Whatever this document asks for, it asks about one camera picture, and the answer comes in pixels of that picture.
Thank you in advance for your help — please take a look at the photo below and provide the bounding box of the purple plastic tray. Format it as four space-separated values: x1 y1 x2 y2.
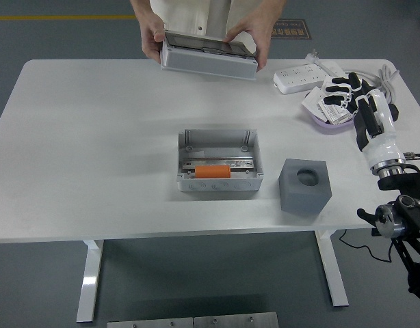
304 98 358 135

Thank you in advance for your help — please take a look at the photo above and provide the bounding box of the person's right hand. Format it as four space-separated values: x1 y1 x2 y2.
140 10 170 64

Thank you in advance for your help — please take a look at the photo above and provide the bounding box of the grey coiled power cable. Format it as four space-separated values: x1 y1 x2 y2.
343 64 401 103

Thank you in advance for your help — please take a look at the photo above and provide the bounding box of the grey junction box base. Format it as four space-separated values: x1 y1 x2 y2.
177 128 264 193

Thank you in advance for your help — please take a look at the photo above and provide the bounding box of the grey foam holder block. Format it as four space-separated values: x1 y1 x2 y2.
279 158 333 215

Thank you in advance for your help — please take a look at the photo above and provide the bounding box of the plain white packet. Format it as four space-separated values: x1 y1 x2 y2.
302 87 326 117

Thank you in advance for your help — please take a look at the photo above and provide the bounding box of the person's torso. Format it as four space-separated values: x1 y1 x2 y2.
149 0 245 37

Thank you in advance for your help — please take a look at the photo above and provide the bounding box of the white power strip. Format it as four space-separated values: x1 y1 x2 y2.
273 64 329 94

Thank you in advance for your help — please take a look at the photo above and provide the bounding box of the grey metal plate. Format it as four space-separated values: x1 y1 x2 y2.
193 312 279 328
107 317 194 328

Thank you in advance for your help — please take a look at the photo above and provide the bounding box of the orange cylindrical battery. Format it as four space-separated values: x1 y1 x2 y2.
194 165 232 180

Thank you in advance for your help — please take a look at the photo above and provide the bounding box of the black table power cable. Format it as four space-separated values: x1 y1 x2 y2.
339 229 392 264

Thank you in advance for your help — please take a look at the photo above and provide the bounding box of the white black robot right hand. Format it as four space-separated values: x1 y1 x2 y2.
323 72 405 169

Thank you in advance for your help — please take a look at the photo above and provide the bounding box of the person's left hand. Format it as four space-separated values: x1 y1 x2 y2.
222 10 278 71

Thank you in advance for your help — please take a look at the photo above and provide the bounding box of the white table leg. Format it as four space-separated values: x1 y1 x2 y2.
75 238 105 323
315 228 350 308

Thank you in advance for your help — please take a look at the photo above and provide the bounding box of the smoky transparent box lid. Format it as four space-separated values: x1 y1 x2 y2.
163 29 258 57

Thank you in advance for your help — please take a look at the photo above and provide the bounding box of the black floor sign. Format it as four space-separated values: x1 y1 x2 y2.
271 18 313 41

